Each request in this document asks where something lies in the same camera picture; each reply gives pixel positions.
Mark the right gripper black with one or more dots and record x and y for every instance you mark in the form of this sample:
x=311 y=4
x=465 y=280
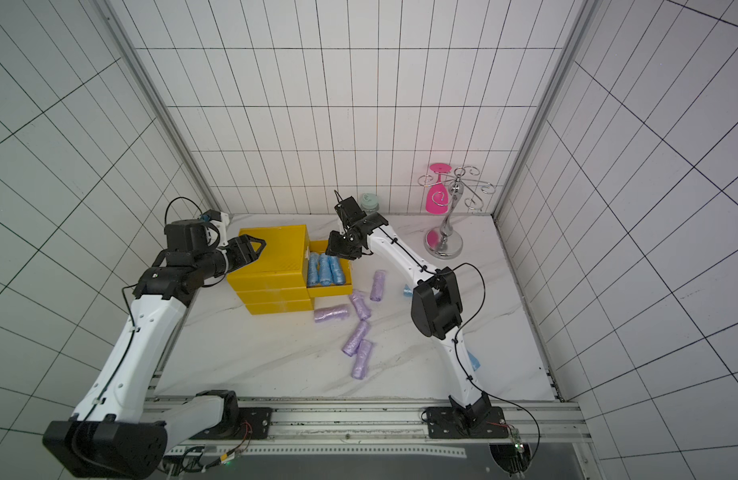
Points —
x=348 y=234

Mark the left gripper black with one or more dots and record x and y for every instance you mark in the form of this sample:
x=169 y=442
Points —
x=245 y=253

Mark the blue bag roll top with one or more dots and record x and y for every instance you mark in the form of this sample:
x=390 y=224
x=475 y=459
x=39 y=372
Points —
x=337 y=272

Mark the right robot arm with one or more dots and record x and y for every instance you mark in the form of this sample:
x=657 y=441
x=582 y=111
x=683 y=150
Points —
x=436 y=311

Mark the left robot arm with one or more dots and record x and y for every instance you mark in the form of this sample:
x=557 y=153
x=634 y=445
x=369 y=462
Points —
x=106 y=437

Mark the yellow drawer cabinet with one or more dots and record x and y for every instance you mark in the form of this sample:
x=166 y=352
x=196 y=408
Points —
x=276 y=281

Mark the mint green jar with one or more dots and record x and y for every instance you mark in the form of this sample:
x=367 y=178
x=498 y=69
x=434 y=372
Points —
x=369 y=203

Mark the purple bag roll top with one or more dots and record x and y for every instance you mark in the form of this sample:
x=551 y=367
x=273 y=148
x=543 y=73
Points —
x=378 y=286

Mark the purple bag roll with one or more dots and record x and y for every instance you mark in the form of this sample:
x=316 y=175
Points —
x=362 y=309
x=362 y=357
x=337 y=312
x=378 y=286
x=351 y=346

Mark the purple bag roll left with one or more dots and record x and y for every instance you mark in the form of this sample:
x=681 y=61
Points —
x=337 y=312

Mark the purple bag roll upper middle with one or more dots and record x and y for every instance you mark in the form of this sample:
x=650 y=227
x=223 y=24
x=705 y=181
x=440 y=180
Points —
x=362 y=309

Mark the chrome glass rack stand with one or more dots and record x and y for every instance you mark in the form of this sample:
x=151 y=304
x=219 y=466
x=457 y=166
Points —
x=463 y=184

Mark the pink plastic wine glass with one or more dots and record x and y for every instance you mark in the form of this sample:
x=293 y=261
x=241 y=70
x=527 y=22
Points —
x=438 y=197

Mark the purple bag roll lower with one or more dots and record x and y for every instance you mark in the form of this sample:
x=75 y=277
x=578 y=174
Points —
x=351 y=346

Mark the purple bag roll bottom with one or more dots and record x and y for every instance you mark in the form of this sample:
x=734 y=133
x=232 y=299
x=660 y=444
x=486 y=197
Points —
x=362 y=357

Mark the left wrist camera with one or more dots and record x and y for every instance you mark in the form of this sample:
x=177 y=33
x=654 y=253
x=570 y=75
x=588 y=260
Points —
x=216 y=227

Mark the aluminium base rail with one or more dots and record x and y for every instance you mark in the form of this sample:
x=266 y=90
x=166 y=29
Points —
x=391 y=426

